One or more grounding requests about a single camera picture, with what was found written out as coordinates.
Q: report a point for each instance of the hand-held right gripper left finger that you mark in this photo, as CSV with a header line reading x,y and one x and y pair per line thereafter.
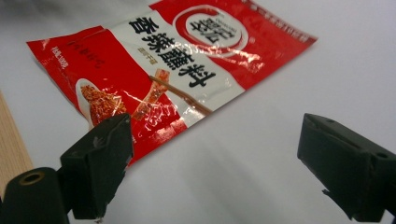
x,y
96,165

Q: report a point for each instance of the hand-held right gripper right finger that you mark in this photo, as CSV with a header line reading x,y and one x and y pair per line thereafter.
x,y
345,165

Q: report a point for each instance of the light wooden board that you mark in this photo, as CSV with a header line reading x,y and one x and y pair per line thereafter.
x,y
11,149

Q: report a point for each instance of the red and white seasoning packet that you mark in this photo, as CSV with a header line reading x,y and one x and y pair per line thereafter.
x,y
149,71

